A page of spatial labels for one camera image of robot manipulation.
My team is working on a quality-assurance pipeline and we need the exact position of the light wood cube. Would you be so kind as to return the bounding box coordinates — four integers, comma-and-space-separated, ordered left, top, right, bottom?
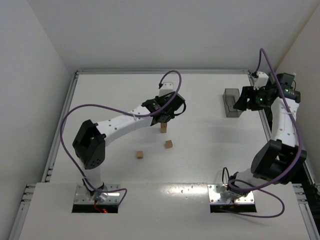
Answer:
160, 127, 167, 134
136, 150, 144, 159
165, 140, 173, 149

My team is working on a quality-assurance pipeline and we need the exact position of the grey transparent plastic bin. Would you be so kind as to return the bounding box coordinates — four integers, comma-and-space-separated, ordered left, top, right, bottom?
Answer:
222, 88, 242, 118

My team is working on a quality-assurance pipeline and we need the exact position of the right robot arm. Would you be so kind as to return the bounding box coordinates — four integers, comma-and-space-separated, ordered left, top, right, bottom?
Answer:
227, 71, 307, 197

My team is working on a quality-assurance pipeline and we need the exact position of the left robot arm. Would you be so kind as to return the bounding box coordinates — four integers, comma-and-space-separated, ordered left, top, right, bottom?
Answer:
72, 92, 187, 196

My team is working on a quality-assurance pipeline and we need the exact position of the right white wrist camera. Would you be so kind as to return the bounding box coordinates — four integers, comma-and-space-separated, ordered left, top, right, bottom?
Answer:
251, 71, 269, 90

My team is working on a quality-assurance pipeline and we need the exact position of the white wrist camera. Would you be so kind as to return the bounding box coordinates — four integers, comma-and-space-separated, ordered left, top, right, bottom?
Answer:
158, 82, 174, 97
251, 71, 269, 90

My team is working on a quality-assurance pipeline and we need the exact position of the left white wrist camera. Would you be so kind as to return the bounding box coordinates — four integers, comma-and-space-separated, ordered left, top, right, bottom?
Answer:
158, 82, 174, 97

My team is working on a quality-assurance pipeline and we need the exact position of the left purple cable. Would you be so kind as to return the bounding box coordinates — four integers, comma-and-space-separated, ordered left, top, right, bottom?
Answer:
60, 70, 183, 208

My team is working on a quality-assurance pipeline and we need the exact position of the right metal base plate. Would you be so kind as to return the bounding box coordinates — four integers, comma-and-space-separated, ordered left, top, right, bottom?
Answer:
207, 184, 255, 206

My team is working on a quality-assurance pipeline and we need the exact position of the metal base plate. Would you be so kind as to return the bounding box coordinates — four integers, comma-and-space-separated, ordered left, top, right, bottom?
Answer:
207, 184, 255, 206
73, 185, 120, 205

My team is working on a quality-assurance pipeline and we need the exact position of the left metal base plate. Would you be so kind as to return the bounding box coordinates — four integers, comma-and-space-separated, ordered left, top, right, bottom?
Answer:
73, 185, 120, 205

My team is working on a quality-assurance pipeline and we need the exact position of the aluminium table frame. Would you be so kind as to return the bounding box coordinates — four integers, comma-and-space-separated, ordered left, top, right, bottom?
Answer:
7, 69, 320, 240

